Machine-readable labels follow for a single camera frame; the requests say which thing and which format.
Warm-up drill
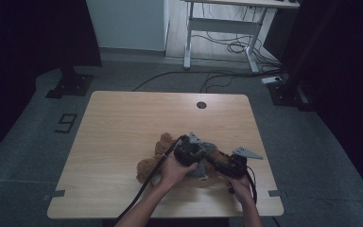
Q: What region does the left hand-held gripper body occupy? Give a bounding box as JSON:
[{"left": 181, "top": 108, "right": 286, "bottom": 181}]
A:
[{"left": 173, "top": 131, "right": 208, "bottom": 168}]

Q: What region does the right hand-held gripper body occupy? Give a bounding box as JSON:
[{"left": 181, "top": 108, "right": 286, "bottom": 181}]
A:
[{"left": 216, "top": 145, "right": 265, "bottom": 180}]

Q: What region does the small grey knit garment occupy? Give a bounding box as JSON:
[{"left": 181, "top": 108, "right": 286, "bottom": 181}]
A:
[{"left": 187, "top": 141, "right": 217, "bottom": 182}]

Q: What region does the brown teddy bear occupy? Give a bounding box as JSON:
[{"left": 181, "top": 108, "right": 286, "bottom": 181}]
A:
[{"left": 135, "top": 131, "right": 234, "bottom": 186}]

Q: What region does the person's right hand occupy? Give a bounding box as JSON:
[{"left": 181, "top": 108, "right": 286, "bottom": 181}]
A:
[{"left": 226, "top": 174, "right": 253, "bottom": 203}]

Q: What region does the person's left hand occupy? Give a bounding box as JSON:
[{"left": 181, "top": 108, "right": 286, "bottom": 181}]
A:
[{"left": 160, "top": 152, "right": 200, "bottom": 191}]

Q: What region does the grey tape strip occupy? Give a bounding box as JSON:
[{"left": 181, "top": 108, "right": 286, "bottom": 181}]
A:
[
  {"left": 43, "top": 189, "right": 66, "bottom": 202},
  {"left": 268, "top": 189, "right": 288, "bottom": 199}
]

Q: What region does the white power strip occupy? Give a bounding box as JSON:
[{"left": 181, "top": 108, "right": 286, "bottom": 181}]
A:
[{"left": 260, "top": 76, "right": 284, "bottom": 85}]

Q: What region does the white cabinet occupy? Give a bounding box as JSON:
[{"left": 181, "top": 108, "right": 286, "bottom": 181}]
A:
[{"left": 85, "top": 0, "right": 171, "bottom": 52}]

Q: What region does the dark curtain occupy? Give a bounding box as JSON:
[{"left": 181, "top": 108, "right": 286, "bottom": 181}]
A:
[
  {"left": 262, "top": 0, "right": 363, "bottom": 206},
  {"left": 0, "top": 0, "right": 103, "bottom": 166}
]

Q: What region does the right hand-held gripper black cable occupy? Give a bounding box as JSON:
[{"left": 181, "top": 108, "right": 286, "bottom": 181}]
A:
[{"left": 245, "top": 166, "right": 259, "bottom": 205}]

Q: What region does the hand-held gripper black cable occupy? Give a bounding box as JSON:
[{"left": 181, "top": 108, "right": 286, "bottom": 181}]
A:
[
  {"left": 112, "top": 134, "right": 187, "bottom": 227},
  {"left": 245, "top": 166, "right": 259, "bottom": 205}
]

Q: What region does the left hand-held gripper black cable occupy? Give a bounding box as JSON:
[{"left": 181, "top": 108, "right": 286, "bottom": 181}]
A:
[{"left": 112, "top": 134, "right": 187, "bottom": 227}]

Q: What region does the long black floor cable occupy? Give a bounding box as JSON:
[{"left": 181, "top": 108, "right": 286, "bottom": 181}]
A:
[{"left": 131, "top": 69, "right": 282, "bottom": 94}]

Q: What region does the black stand base plate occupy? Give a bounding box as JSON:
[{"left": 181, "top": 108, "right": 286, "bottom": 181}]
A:
[
  {"left": 45, "top": 65, "right": 95, "bottom": 99},
  {"left": 267, "top": 79, "right": 316, "bottom": 113}
]

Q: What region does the tangle of black cables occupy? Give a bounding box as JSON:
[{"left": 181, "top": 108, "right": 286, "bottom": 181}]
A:
[{"left": 191, "top": 3, "right": 282, "bottom": 69}]

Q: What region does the white desk frame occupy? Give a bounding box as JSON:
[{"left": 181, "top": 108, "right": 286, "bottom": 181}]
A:
[{"left": 181, "top": 0, "right": 301, "bottom": 75}]

